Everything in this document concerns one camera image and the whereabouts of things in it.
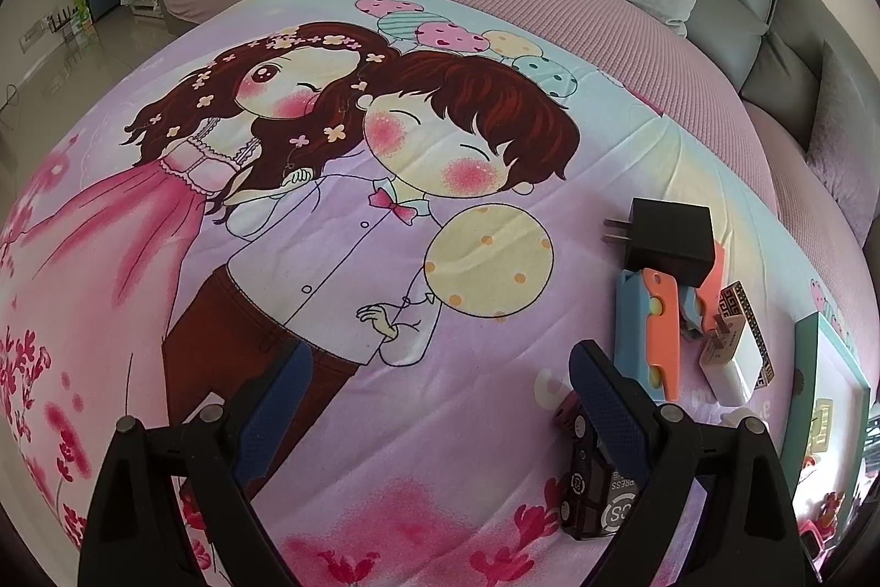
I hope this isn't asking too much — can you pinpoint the pink puppy toy figure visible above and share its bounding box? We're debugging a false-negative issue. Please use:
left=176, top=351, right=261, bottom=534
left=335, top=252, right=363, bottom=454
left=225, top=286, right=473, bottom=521
left=810, top=490, right=846, bottom=538

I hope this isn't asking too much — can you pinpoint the blue orange toy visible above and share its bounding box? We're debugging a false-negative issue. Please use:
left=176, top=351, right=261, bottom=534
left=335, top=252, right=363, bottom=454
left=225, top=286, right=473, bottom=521
left=679, top=243, right=725, bottom=338
left=613, top=268, right=681, bottom=402

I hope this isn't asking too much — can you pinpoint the pink lighter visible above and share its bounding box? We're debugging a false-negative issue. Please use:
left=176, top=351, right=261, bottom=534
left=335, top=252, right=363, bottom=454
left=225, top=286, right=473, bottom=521
left=553, top=390, right=586, bottom=438

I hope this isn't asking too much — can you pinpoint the pink sofa cover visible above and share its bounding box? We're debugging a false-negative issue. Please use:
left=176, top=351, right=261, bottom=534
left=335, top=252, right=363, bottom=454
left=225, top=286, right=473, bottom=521
left=161, top=0, right=876, bottom=258

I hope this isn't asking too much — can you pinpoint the gold patterned lighter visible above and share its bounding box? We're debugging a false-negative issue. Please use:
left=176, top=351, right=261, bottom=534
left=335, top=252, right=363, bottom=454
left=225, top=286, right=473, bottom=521
left=717, top=280, right=776, bottom=389

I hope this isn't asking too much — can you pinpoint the teal shallow box tray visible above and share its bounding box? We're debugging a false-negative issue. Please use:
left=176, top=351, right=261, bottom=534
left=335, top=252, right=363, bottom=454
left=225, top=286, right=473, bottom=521
left=780, top=313, right=870, bottom=518

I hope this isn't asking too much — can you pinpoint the black power adapter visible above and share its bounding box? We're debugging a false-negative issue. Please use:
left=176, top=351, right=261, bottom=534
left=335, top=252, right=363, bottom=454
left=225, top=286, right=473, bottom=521
left=603, top=198, right=716, bottom=288

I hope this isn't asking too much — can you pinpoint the black toy express car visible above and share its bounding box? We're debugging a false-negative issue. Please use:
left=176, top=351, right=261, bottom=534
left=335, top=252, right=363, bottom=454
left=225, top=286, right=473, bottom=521
left=559, top=407, right=639, bottom=541

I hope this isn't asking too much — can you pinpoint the white charger plug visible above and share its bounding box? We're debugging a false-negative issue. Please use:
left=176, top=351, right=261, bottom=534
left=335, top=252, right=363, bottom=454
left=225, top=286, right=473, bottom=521
left=700, top=319, right=759, bottom=407

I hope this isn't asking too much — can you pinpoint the white plastic hair claw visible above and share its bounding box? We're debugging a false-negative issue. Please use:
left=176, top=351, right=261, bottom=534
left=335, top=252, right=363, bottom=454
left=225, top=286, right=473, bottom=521
left=807, top=398, right=834, bottom=454

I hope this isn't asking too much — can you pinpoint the purple grey cushion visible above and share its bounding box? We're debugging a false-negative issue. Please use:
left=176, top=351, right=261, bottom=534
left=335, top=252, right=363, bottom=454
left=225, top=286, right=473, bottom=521
left=807, top=43, right=878, bottom=246

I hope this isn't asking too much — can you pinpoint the cartoon printed bedsheet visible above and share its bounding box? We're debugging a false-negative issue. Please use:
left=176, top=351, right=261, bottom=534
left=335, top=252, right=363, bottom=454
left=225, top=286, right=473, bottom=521
left=0, top=0, right=868, bottom=587

